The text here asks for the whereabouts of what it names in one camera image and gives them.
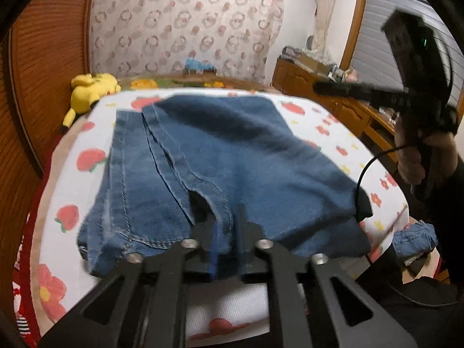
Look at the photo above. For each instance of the wooden cabinet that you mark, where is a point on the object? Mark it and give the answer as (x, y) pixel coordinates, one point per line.
(301, 79)

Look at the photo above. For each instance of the wooden window frame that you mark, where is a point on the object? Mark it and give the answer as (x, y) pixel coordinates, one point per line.
(353, 25)

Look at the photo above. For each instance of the beige curtain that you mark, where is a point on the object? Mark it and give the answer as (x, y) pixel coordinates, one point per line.
(326, 14)

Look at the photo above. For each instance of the person's right hand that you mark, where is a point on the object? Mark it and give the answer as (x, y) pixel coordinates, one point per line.
(408, 159)

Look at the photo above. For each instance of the cardboard box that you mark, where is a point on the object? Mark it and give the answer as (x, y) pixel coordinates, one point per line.
(311, 63)

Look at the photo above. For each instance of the yellow plush toy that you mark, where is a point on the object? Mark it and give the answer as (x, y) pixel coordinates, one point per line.
(87, 90)

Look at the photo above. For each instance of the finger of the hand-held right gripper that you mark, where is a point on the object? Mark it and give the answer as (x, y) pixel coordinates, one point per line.
(355, 90)

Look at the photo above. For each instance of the person's right forearm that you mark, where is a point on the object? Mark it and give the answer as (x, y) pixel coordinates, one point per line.
(449, 210)

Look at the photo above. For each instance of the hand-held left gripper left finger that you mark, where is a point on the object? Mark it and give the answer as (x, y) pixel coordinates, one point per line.
(203, 239)

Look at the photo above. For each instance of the pink kettle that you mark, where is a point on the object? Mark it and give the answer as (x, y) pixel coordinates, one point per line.
(351, 75)

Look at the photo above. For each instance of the white flowered bed sheet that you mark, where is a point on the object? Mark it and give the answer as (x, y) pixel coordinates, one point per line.
(326, 134)

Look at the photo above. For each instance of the small folded denim garment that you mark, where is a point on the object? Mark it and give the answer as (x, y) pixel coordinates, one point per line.
(417, 239)

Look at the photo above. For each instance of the blue item on box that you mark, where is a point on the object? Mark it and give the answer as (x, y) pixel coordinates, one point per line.
(199, 66)

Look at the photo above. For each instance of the blue denim pants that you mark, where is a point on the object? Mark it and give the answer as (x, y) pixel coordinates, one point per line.
(235, 145)

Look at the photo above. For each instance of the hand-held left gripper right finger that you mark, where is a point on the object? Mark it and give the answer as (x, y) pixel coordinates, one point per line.
(244, 239)

